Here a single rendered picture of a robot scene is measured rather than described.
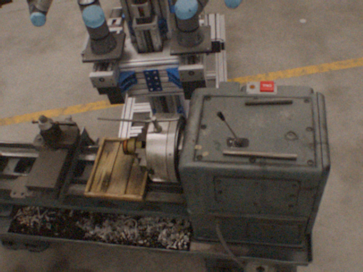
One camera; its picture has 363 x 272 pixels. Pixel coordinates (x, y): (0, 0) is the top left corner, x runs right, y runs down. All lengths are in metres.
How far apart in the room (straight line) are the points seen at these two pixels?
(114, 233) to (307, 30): 2.83
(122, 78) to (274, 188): 1.11
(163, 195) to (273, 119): 0.66
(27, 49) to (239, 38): 2.29
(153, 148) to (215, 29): 1.01
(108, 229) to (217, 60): 1.86
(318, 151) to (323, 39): 2.60
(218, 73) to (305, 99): 1.71
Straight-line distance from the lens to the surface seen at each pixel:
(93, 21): 2.18
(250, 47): 3.97
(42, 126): 2.07
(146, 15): 2.23
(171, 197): 1.95
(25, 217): 2.56
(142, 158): 1.79
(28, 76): 4.35
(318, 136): 1.65
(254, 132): 1.64
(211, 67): 3.47
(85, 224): 2.32
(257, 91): 1.79
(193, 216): 1.96
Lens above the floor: 2.54
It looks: 51 degrees down
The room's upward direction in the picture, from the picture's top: 12 degrees counter-clockwise
